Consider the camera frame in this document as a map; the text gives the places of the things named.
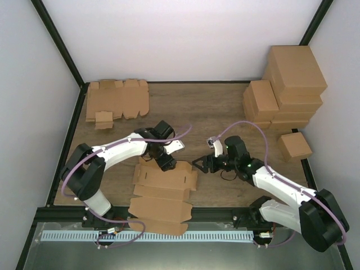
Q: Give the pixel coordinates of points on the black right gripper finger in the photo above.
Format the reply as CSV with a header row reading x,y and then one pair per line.
x,y
203,168
203,159

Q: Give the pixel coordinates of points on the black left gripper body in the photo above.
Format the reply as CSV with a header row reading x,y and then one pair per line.
x,y
164,164

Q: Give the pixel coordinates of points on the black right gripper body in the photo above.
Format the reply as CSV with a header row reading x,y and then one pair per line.
x,y
216,167

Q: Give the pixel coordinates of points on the brown cardboard box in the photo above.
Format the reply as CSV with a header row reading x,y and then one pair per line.
x,y
160,203

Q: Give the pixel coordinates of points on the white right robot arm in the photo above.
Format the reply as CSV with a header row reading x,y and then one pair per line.
x,y
316,215

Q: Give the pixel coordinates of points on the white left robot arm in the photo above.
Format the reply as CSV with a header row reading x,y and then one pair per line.
x,y
84,171

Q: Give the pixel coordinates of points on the medium folded cardboard box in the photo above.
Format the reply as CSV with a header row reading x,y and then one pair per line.
x,y
259,102

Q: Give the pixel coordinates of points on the small single cardboard box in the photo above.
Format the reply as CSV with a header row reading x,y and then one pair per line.
x,y
294,147

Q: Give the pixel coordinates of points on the large top cardboard box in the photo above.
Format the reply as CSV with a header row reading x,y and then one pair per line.
x,y
294,71

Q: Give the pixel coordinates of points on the stack of flat cardboard blanks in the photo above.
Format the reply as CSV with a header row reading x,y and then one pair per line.
x,y
121,98

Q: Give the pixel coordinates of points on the small loose cardboard flap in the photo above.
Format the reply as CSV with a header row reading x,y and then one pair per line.
x,y
103,120

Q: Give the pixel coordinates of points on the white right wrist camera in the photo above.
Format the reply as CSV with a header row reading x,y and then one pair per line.
x,y
215,144

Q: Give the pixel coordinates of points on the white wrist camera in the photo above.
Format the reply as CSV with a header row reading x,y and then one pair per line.
x,y
215,144
174,146

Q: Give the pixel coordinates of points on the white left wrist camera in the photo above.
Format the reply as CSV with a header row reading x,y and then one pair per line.
x,y
174,146

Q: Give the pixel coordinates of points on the light blue slotted cable duct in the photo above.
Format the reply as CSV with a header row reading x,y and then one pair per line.
x,y
189,236

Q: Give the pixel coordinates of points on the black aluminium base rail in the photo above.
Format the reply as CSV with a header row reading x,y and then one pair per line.
x,y
238,217

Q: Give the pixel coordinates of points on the black frame post right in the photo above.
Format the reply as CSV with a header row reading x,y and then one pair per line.
x,y
314,24

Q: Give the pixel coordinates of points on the black frame post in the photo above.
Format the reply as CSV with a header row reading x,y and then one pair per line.
x,y
314,24
58,41

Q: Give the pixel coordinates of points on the black frame post left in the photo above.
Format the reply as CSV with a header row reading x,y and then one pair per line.
x,y
58,41

